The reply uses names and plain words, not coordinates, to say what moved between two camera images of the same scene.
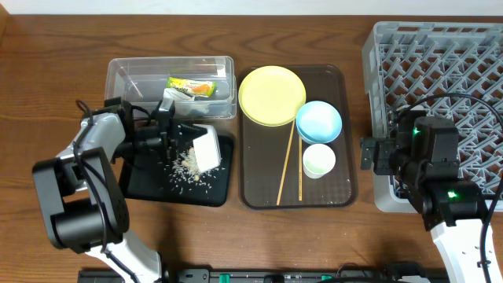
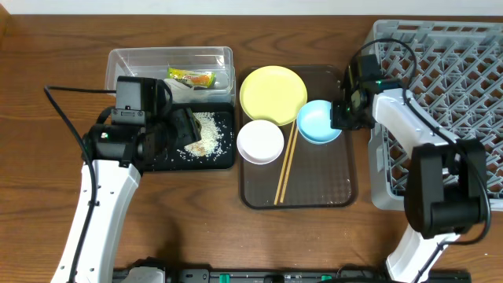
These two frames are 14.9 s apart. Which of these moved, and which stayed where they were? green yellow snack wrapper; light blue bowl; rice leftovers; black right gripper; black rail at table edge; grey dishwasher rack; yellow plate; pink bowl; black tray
Moved: green yellow snack wrapper; black right gripper; rice leftovers; pink bowl; black tray
Stayed: light blue bowl; black rail at table edge; grey dishwasher rack; yellow plate
